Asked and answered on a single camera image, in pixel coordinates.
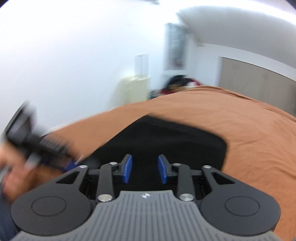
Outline grey built-in wardrobe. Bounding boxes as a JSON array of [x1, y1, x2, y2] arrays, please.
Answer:
[[219, 57, 295, 116]]

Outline window curtain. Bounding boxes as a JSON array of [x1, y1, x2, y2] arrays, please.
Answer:
[[165, 23, 189, 70]]

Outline pile of clothes on floor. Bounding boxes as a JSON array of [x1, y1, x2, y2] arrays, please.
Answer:
[[149, 75, 202, 99]]

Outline brown bed cover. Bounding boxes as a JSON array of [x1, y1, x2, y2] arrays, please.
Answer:
[[50, 86, 295, 240]]

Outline person's left hand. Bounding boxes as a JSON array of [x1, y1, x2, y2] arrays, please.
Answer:
[[1, 143, 62, 203]]

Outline cream suitcase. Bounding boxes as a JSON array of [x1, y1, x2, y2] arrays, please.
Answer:
[[111, 54, 151, 110]]

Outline black sweatpants with white drawstring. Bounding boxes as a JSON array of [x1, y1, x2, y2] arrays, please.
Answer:
[[82, 115, 227, 194]]

